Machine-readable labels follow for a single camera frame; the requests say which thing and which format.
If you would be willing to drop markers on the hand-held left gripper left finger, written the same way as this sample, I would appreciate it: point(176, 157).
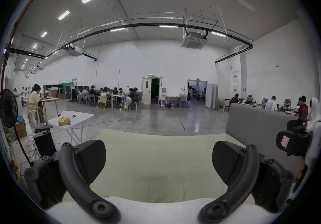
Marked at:
point(75, 180)

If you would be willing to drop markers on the white folding table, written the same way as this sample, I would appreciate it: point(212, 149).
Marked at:
point(72, 117)

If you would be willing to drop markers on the group of people at desks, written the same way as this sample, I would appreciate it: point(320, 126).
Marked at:
point(273, 105)

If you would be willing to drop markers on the white folding screen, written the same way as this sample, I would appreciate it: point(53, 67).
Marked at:
point(212, 96)

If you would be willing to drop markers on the bed with beige sheet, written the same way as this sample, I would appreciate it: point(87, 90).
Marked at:
point(160, 162)

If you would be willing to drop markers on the person's right hand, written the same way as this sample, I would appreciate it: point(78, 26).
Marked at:
point(302, 174)

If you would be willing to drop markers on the black standing fan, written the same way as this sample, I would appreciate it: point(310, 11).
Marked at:
point(8, 110)

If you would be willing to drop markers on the group of water bottles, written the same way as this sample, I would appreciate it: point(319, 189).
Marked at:
point(179, 102)

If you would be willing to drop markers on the brown cardboard carton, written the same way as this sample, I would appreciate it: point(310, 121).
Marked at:
point(21, 128)

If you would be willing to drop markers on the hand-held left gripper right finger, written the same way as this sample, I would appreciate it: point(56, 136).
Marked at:
point(247, 175)

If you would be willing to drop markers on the grey padded headboard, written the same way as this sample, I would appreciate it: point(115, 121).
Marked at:
point(253, 122)

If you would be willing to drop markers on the black box on floor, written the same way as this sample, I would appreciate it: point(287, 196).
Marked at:
point(45, 142)

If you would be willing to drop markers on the wooden table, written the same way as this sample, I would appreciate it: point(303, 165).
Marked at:
point(50, 101)

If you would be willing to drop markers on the black flight cases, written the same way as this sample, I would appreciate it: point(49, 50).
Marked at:
point(75, 92)

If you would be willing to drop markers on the group of people at tables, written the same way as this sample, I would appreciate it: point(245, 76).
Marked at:
point(112, 96)

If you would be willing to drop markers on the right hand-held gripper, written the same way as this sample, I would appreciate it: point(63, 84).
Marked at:
point(314, 127)

